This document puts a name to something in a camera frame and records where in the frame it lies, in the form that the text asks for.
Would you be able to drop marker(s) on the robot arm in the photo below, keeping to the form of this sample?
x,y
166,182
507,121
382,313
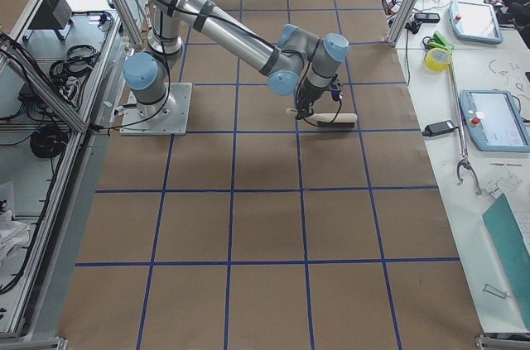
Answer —
x,y
301,63

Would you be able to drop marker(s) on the near teach pendant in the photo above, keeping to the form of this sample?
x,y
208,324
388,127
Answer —
x,y
493,121

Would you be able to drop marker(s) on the metal reacher grabber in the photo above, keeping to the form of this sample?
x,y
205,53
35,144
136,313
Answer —
x,y
464,162

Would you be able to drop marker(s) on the teal cutting mat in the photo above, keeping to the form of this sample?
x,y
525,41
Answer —
x,y
508,240

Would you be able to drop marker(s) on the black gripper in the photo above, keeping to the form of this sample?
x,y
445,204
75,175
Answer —
x,y
309,93

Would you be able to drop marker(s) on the green clamp tool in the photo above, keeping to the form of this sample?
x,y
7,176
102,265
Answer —
x,y
437,40

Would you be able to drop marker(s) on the beige hand brush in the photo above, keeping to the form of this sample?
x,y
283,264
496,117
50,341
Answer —
x,y
328,120

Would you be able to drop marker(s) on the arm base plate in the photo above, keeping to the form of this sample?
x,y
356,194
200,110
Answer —
x,y
169,116

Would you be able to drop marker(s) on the far teach pendant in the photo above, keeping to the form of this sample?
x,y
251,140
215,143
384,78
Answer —
x,y
476,22

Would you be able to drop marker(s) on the teach pendant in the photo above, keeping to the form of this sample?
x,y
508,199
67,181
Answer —
x,y
493,121
476,22

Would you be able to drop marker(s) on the yellow tape roll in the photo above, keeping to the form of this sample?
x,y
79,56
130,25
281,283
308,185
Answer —
x,y
437,59

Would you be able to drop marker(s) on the black power adapter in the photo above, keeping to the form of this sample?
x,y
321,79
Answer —
x,y
439,128

